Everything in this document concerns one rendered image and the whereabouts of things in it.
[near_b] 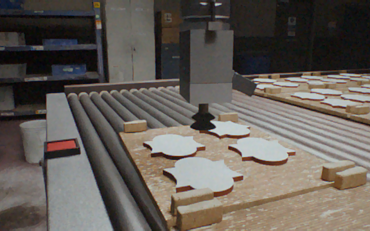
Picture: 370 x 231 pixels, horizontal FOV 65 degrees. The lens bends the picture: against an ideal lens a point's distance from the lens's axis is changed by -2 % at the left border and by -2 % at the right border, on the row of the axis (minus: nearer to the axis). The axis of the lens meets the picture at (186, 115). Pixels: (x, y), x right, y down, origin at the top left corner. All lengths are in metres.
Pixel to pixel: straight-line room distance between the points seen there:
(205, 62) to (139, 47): 4.74
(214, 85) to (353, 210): 0.26
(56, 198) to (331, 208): 0.42
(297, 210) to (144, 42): 4.84
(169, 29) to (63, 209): 5.06
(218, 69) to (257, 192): 0.20
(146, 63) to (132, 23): 0.69
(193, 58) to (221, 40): 0.05
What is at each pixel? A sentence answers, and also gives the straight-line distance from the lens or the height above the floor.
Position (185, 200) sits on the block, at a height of 0.96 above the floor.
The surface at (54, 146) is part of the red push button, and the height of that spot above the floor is 0.93.
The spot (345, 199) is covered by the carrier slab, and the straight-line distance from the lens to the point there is 0.51.
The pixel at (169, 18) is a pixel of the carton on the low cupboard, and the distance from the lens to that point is 5.42.
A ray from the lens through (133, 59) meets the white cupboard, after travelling 5.14.
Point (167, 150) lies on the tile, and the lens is 0.61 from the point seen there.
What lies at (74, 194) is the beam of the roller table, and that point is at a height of 0.92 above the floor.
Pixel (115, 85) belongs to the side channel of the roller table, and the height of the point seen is 0.94.
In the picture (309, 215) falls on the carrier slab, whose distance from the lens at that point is 0.45.
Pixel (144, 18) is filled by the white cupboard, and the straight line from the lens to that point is 5.19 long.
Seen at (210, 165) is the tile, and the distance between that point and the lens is 0.54.
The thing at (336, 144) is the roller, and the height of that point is 0.92.
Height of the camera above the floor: 1.16
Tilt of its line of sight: 14 degrees down
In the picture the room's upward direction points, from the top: straight up
